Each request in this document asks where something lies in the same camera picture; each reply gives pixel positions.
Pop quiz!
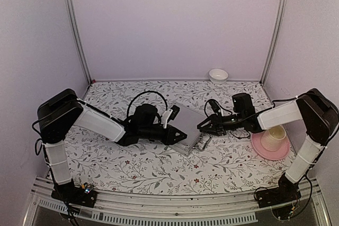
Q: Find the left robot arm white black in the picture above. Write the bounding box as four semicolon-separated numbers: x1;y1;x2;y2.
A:
33;88;187;202

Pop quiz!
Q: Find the floral table mat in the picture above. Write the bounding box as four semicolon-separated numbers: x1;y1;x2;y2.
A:
65;81;295;195

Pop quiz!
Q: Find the left aluminium frame post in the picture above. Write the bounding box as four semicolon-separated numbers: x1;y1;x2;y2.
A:
65;0;92;85

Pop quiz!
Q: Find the right aluminium frame post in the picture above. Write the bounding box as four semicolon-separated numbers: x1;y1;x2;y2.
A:
260;0;287;86

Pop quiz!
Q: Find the pink plate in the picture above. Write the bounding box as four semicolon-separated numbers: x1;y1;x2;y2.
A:
251;130;291;161

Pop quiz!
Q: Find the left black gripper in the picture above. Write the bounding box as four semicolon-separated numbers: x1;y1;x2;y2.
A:
139;125;188;147

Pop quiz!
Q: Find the white bowl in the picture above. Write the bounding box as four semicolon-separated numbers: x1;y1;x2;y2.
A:
209;69;229;85

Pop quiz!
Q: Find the aluminium poker case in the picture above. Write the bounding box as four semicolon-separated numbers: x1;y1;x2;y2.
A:
169;102;212;156

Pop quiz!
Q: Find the cream cup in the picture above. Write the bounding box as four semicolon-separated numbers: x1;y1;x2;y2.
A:
261;125;287;151

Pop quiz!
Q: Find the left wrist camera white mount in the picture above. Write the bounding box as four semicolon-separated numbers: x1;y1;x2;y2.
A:
161;105;180;129

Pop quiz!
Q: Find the aluminium frame post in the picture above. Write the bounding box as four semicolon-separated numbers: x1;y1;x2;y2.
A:
260;0;287;86
65;0;92;85

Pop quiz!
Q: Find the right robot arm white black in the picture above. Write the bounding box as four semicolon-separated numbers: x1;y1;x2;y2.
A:
197;88;338;184

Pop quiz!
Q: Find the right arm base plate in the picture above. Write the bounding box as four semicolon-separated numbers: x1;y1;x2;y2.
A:
254;175;301;208

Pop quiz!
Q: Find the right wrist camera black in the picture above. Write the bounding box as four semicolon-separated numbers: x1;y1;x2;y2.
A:
204;99;225;117

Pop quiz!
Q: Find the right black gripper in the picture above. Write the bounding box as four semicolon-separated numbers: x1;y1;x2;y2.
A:
197;112;245;137

